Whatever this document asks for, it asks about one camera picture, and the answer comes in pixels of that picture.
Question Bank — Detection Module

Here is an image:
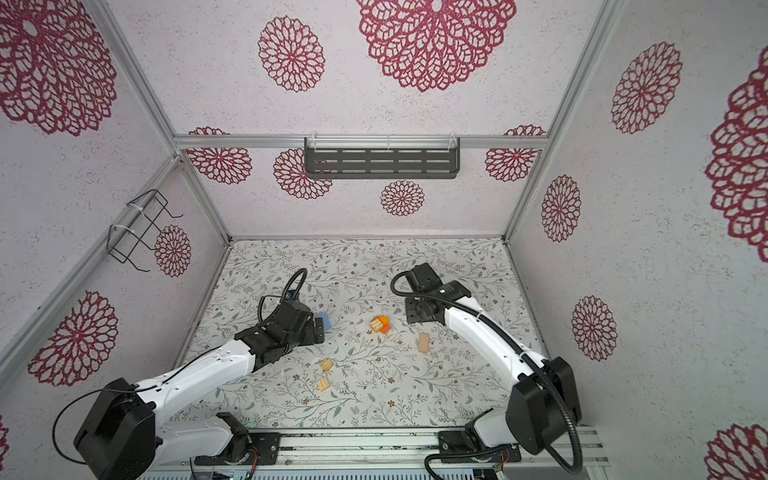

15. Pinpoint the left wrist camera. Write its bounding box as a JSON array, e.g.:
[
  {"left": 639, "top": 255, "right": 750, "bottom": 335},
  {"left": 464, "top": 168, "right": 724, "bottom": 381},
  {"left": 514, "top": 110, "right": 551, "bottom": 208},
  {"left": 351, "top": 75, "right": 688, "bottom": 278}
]
[{"left": 281, "top": 289, "right": 300, "bottom": 302}]

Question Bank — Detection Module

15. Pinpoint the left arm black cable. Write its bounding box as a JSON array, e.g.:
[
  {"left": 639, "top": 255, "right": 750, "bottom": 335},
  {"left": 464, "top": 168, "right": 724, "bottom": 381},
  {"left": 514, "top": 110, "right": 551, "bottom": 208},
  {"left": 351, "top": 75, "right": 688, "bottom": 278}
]
[{"left": 51, "top": 267, "right": 309, "bottom": 466}]

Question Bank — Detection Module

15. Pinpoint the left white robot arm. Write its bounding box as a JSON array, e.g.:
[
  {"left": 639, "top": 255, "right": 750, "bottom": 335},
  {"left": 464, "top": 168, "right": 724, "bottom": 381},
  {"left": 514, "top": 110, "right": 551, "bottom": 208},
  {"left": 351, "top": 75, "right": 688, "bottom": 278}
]
[{"left": 73, "top": 300, "right": 325, "bottom": 479}]

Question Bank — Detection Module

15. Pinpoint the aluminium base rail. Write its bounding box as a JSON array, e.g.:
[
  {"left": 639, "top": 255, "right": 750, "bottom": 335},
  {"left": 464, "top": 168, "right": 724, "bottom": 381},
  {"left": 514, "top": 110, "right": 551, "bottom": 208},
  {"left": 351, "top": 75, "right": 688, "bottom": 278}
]
[{"left": 137, "top": 425, "right": 610, "bottom": 472}]

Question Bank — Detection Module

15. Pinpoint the long natural wood block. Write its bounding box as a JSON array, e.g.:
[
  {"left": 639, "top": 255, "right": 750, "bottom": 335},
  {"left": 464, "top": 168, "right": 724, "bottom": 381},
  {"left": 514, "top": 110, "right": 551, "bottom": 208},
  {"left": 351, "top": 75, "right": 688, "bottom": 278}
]
[{"left": 417, "top": 333, "right": 430, "bottom": 354}]

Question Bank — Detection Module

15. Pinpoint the grooved natural wood block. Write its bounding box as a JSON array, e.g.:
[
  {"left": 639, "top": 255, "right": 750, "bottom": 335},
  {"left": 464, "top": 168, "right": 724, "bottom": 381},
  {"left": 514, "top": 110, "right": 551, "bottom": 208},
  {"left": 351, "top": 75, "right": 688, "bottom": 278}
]
[{"left": 370, "top": 316, "right": 390, "bottom": 334}]

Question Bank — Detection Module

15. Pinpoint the dark grey wall shelf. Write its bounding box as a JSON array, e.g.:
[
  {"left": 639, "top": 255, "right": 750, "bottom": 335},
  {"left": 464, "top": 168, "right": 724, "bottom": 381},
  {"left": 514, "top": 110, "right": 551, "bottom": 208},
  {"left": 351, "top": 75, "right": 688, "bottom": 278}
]
[{"left": 303, "top": 137, "right": 461, "bottom": 180}]

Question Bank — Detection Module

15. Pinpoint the black wire wall basket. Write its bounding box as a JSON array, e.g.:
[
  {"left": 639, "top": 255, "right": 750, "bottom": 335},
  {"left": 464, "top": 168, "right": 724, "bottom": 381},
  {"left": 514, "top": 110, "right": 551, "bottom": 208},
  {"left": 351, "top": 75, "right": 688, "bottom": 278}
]
[{"left": 105, "top": 189, "right": 183, "bottom": 273}]

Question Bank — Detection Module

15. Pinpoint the blue wood block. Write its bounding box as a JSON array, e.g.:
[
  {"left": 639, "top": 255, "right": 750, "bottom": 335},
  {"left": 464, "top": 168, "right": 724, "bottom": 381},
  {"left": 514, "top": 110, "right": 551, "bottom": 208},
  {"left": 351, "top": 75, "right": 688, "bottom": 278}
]
[{"left": 316, "top": 312, "right": 332, "bottom": 331}]

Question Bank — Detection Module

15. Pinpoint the grooved natural block front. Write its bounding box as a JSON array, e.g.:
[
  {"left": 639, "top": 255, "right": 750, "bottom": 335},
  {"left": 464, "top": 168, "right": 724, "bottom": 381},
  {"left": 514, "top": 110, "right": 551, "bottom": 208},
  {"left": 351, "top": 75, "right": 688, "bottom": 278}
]
[{"left": 317, "top": 377, "right": 331, "bottom": 391}]

